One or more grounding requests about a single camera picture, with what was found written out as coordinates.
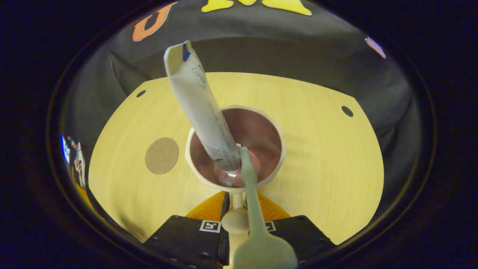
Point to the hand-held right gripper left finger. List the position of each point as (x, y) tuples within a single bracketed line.
[(183, 239)]

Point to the round brown coaster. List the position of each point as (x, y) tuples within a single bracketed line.
[(161, 155)]

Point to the colourful printed object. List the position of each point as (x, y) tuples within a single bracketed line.
[(76, 157)]

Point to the white toothpaste tube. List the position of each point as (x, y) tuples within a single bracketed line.
[(198, 101)]

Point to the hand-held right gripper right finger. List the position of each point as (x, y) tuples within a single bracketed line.
[(298, 235)]

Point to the black backdrop cloth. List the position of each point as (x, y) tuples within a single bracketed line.
[(261, 48)]

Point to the pale green toothbrush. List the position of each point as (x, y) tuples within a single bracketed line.
[(261, 250)]

